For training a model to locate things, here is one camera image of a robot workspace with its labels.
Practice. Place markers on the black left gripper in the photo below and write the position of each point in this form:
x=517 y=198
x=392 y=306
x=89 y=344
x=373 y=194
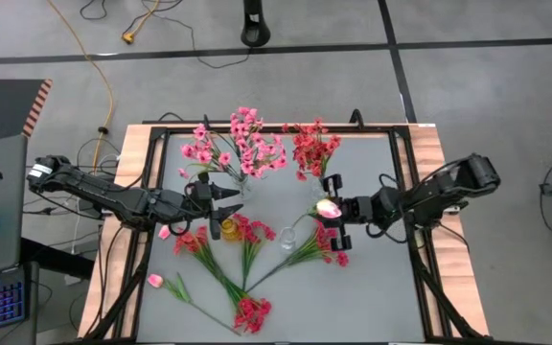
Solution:
x=199 y=203

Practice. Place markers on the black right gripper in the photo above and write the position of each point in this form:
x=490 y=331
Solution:
x=355 y=211

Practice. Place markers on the pale pink artificial tulip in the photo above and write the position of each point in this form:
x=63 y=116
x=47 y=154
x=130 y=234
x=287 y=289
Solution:
x=328 y=209

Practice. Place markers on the pink artificial flower bunch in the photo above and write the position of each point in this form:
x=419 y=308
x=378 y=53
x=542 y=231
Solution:
x=257 y=165
x=203 y=155
x=243 y=128

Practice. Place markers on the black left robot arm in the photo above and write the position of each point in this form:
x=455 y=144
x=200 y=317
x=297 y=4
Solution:
x=113 y=199

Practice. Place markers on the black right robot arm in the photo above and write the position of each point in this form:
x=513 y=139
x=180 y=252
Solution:
x=439 y=191

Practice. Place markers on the clear bulbous textured vase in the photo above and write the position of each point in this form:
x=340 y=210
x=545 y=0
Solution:
x=243 y=188

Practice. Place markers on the amber glass vase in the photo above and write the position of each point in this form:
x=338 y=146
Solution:
x=230 y=233

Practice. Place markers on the clear short textured vase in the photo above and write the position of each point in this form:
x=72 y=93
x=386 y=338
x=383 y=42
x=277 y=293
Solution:
x=318 y=189

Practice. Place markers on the clear tall smooth vase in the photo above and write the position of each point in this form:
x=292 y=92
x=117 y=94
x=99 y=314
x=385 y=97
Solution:
x=287 y=239

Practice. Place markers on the grey table mat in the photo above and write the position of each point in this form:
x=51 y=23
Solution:
x=328 y=316

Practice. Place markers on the black tower stand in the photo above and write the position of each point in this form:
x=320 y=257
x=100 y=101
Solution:
x=255 y=33

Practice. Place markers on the large black striped-edge mat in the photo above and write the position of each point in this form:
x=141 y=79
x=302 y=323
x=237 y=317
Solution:
x=3 y=110

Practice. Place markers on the black frame clamp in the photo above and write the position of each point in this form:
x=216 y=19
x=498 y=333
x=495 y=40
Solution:
x=206 y=121
x=356 y=119

